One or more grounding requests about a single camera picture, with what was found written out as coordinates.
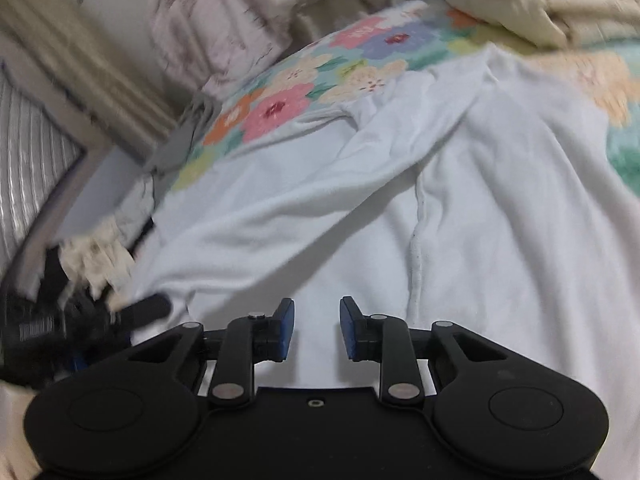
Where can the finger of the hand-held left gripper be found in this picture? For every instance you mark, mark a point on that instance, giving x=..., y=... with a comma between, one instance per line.
x=147, y=308

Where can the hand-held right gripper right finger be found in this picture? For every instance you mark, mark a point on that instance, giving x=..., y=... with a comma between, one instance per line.
x=348, y=330

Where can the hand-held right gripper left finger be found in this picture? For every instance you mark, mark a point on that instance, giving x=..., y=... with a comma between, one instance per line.
x=286, y=330

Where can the white sweatshirt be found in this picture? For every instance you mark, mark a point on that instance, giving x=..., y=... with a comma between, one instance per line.
x=450, y=210

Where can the person's left forearm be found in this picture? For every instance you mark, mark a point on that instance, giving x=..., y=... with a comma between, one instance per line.
x=15, y=425

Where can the cream patterned garment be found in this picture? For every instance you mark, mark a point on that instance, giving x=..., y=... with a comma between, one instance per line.
x=95, y=255

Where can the light grey garment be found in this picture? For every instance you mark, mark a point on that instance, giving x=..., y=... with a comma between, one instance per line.
x=135, y=205

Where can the window with quilted cover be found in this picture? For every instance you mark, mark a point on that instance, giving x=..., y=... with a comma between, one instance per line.
x=30, y=170

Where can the floral bedsheet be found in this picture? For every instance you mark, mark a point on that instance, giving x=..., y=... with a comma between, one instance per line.
x=300, y=90

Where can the gold curtain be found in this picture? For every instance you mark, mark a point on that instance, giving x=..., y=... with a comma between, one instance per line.
x=75, y=60

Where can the pink floral quilt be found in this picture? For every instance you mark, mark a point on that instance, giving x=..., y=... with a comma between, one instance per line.
x=225, y=10

